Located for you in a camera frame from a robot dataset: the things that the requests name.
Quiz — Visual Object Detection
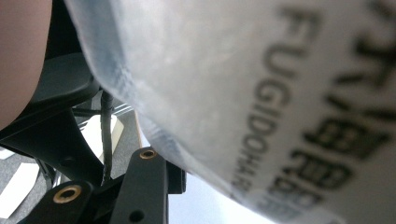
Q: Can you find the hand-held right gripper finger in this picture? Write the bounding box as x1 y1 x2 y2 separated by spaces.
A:
107 147 188 224

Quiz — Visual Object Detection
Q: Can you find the red and white spout pouch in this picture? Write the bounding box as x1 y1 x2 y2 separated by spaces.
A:
64 0 396 224

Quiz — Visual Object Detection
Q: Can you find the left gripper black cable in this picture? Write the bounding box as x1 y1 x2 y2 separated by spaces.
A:
100 89 116 185

